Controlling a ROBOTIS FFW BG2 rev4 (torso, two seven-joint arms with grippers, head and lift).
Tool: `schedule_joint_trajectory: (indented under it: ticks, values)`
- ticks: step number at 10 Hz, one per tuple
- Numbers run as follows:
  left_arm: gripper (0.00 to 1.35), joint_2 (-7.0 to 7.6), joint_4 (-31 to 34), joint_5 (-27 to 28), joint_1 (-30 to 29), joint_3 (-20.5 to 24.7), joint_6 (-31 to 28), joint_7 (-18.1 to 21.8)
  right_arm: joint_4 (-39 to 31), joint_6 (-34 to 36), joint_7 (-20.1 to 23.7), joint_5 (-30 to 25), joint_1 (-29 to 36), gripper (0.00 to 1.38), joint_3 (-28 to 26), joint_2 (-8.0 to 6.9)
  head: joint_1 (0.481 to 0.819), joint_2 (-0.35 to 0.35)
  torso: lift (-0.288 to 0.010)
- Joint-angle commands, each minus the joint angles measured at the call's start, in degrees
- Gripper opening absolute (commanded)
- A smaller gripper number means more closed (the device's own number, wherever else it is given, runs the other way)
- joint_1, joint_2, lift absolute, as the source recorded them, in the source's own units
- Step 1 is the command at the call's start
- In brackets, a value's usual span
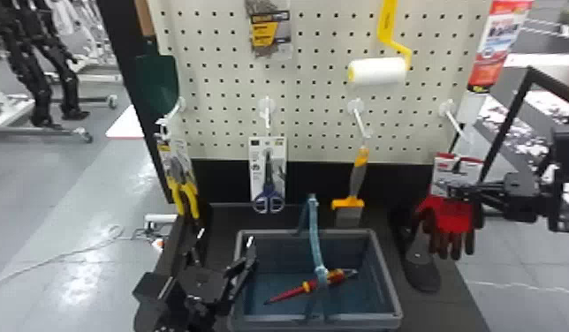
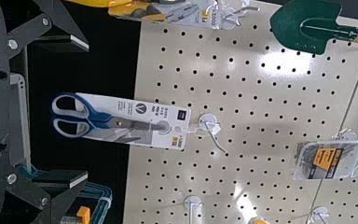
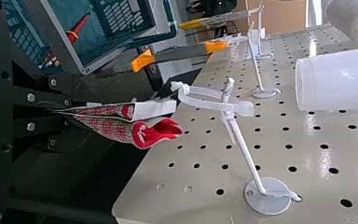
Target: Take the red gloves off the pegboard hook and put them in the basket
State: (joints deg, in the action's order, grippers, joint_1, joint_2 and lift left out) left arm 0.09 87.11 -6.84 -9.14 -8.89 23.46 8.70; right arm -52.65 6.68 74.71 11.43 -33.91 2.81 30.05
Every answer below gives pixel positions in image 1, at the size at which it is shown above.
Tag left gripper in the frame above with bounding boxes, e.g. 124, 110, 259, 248
178, 234, 261, 311

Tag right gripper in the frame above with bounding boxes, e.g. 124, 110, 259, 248
444, 170, 548, 223

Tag red gloves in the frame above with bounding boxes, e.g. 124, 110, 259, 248
413, 152, 485, 261

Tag blue basket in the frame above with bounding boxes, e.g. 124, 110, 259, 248
227, 193, 405, 332

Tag red screwdriver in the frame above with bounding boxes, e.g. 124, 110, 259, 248
263, 267, 360, 306

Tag blue scissors on card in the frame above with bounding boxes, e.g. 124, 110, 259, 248
247, 135, 288, 215

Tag white power strip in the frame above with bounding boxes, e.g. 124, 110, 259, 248
131, 212, 178, 243

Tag yellow pliers on card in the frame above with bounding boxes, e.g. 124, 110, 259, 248
154, 117, 202, 222

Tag yellow scraper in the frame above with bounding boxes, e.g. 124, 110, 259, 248
330, 145, 371, 229

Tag red tool packet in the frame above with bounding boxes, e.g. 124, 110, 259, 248
467, 0, 535, 94

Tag yellow paint roller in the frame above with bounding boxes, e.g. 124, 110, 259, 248
346, 0, 414, 87

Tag white pegboard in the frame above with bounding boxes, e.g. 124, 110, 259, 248
96, 0, 494, 294

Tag green plastic scoop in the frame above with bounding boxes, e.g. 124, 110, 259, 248
135, 54, 180, 118

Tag grey brush on card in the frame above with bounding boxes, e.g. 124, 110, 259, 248
244, 0, 293, 60

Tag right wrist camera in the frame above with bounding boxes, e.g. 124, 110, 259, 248
550, 124, 569, 183

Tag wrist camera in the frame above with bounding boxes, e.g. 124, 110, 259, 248
132, 271, 175, 332
550, 124, 569, 183

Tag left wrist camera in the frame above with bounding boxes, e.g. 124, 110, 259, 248
132, 271, 175, 332

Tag white cable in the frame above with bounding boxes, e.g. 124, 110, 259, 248
0, 223, 136, 294

